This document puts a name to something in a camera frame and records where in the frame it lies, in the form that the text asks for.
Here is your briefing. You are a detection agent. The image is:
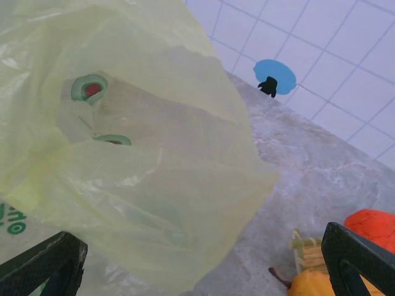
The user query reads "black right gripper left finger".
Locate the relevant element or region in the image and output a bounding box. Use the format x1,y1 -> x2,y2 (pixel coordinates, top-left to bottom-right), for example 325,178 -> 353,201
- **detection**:
0,231 -> 89,296

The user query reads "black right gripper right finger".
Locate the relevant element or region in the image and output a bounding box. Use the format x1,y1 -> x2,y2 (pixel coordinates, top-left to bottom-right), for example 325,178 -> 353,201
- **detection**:
320,221 -> 395,296

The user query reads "orange-red round fruit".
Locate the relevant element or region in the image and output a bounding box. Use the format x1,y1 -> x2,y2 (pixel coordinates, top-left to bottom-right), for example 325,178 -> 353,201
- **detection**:
344,209 -> 395,254

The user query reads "yellow-orange pear with stem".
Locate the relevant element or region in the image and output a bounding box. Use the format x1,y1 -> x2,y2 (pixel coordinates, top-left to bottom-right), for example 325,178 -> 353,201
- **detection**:
268,266 -> 386,296

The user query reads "yellow translucent plastic bag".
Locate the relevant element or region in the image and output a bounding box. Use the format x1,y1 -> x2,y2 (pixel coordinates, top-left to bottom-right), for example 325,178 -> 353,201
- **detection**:
0,0 -> 281,296

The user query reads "bamboo slat mat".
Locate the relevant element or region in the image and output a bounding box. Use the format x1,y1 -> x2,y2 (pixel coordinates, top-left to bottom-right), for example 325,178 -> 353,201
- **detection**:
289,228 -> 330,275

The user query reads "blue circle seal sticker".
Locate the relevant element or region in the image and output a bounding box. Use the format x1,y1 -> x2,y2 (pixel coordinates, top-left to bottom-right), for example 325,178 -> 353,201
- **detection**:
252,59 -> 297,99

